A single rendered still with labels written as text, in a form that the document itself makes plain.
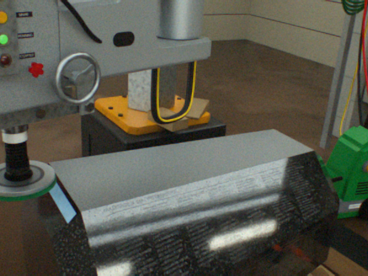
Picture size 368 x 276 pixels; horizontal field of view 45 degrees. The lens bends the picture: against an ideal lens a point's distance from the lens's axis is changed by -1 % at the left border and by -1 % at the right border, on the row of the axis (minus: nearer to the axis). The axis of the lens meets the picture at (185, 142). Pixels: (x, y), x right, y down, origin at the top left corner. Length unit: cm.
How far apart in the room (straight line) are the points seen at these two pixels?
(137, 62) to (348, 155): 189
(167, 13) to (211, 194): 64
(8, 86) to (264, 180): 94
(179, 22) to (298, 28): 669
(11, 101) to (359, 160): 227
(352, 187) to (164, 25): 187
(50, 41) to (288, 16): 735
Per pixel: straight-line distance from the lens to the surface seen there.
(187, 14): 161
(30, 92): 125
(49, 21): 124
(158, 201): 144
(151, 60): 150
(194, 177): 154
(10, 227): 291
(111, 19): 137
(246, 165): 167
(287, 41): 843
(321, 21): 785
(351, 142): 307
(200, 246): 146
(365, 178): 310
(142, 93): 236
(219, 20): 887
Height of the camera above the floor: 158
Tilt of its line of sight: 23 degrees down
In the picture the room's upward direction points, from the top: 4 degrees clockwise
